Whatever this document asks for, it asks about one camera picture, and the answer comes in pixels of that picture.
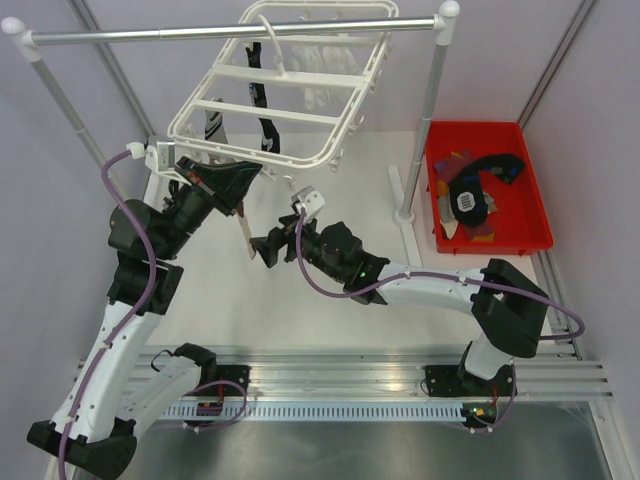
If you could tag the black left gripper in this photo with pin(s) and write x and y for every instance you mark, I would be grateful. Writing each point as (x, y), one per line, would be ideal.
(227, 182)

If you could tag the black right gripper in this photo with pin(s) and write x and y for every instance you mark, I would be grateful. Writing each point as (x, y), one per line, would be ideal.
(268, 246)

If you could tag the brown and beige back sock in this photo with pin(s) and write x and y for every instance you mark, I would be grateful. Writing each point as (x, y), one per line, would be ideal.
(246, 230)

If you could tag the white plastic clip hanger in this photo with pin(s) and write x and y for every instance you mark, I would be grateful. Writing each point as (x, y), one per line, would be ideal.
(286, 101)

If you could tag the purple striped sock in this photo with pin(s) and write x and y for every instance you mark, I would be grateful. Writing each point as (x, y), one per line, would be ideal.
(482, 233)
(447, 169)

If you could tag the grey sock with black stripes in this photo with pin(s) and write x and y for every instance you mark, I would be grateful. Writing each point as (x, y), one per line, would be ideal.
(446, 212)

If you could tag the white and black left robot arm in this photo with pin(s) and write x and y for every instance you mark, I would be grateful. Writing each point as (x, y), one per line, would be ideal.
(97, 429)

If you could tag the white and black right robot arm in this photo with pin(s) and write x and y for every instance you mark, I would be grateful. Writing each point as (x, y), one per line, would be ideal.
(509, 308)

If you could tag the grey sock back row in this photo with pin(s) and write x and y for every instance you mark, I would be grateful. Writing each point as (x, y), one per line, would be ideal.
(214, 130)

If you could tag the black and blue patterned sock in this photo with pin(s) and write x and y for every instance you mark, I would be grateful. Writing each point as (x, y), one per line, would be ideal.
(270, 141)

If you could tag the silver and white clothes rack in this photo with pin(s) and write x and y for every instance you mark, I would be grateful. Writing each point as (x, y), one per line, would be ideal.
(255, 26)

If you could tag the red plastic bin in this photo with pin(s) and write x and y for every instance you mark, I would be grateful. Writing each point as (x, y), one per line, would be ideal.
(520, 224)

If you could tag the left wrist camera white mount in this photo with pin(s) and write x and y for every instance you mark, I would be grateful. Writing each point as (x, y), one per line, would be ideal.
(159, 154)

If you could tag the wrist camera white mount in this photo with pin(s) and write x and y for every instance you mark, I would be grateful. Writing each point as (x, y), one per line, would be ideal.
(159, 154)
(308, 202)

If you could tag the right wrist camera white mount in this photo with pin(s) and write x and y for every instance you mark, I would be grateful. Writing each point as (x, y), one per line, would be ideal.
(308, 202)

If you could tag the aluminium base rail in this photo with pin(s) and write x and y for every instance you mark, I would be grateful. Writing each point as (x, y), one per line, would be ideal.
(369, 360)

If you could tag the white slotted cable duct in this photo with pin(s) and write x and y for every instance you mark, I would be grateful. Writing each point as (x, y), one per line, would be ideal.
(420, 411)

